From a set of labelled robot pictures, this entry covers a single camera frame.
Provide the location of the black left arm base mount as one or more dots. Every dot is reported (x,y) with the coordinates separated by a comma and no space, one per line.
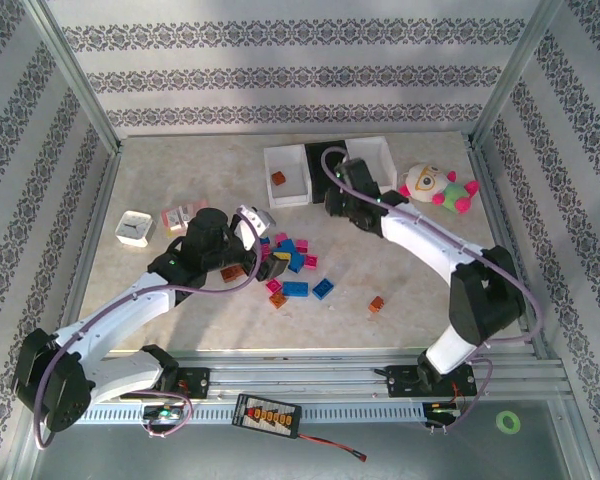
(195,382)

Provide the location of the pink card packet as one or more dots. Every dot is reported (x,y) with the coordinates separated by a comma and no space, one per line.
(177,217)

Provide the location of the white open container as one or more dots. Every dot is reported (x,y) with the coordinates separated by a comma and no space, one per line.
(292,192)
(380,155)

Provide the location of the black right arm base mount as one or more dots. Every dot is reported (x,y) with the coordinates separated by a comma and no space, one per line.
(402,381)

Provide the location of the long blue lego brick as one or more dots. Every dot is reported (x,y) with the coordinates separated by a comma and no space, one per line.
(295,289)

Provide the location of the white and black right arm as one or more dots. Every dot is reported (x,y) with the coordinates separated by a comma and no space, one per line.
(420,240)

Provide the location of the black power distribution board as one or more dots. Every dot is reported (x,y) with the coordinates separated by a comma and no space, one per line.
(267,416)

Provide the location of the black open container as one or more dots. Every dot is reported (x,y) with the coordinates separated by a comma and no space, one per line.
(314,175)

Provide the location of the aluminium side rail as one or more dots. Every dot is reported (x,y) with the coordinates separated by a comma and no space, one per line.
(492,200)
(92,240)

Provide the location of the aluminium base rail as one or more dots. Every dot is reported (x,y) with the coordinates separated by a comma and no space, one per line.
(305,380)

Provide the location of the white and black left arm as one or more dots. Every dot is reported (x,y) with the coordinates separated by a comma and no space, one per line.
(125,320)

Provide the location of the orange lego brick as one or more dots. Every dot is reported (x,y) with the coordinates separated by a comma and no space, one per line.
(278,300)
(232,274)
(376,304)
(278,178)

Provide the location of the pink lego brick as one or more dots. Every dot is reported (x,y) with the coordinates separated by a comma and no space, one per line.
(310,261)
(273,286)
(301,245)
(281,238)
(265,251)

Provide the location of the aluminium corner post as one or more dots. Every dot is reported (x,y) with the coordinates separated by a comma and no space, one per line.
(517,75)
(75,75)

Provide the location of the plush toy with glasses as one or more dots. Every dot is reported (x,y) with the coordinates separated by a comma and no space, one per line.
(427,182)

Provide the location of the green tape roll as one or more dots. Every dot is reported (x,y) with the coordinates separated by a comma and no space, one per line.
(500,421)

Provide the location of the white square clock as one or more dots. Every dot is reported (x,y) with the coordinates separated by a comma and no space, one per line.
(134,228)

